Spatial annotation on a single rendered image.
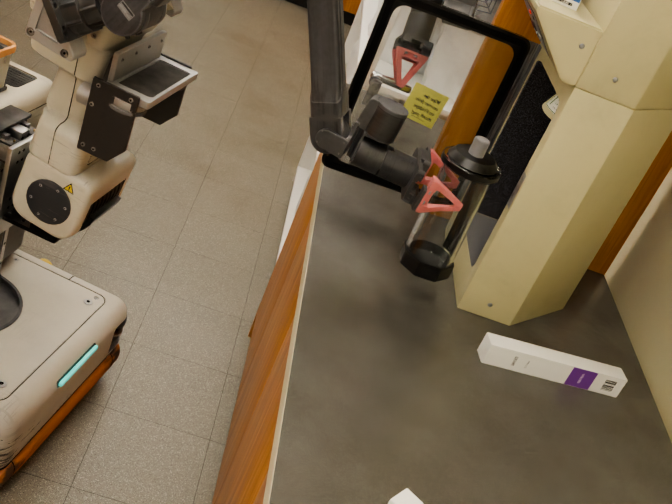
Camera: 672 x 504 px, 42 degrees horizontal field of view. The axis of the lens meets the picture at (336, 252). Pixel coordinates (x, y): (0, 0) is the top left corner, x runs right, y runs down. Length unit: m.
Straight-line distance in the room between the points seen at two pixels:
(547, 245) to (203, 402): 1.36
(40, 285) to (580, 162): 1.48
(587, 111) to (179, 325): 1.75
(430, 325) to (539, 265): 0.23
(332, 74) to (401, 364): 0.49
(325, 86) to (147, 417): 1.36
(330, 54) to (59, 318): 1.18
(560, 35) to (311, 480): 0.80
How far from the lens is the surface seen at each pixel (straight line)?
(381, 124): 1.49
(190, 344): 2.87
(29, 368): 2.22
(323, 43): 1.49
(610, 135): 1.58
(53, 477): 2.38
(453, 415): 1.43
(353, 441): 1.29
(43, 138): 1.92
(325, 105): 1.50
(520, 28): 1.87
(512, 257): 1.65
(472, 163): 1.51
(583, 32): 1.51
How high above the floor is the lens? 1.76
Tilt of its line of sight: 29 degrees down
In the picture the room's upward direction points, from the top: 23 degrees clockwise
